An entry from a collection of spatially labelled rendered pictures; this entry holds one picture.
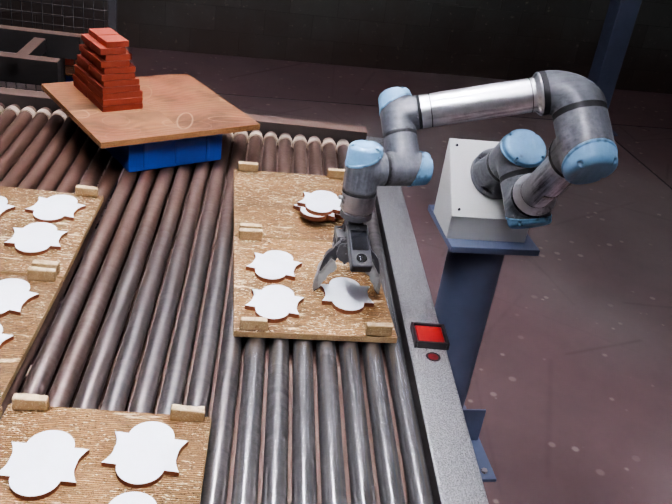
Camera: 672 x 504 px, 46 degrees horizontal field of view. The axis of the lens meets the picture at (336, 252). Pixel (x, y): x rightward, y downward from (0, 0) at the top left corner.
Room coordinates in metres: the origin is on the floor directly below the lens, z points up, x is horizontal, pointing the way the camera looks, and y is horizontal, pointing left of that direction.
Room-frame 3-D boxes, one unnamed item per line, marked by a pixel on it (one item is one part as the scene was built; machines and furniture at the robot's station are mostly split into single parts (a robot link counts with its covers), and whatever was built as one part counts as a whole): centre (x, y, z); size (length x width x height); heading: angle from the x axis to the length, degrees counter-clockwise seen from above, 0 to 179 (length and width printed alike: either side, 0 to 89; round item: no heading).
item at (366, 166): (1.57, -0.03, 1.24); 0.09 x 0.08 x 0.11; 112
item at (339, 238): (1.57, -0.03, 1.08); 0.09 x 0.08 x 0.12; 10
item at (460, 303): (2.15, -0.42, 0.44); 0.38 x 0.38 x 0.87; 13
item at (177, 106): (2.31, 0.64, 1.03); 0.50 x 0.50 x 0.02; 39
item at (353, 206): (1.57, -0.03, 1.16); 0.08 x 0.08 x 0.05
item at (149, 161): (2.26, 0.60, 0.97); 0.31 x 0.31 x 0.10; 39
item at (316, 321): (1.57, 0.05, 0.93); 0.41 x 0.35 x 0.02; 11
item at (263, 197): (1.98, 0.13, 0.93); 0.41 x 0.35 x 0.02; 11
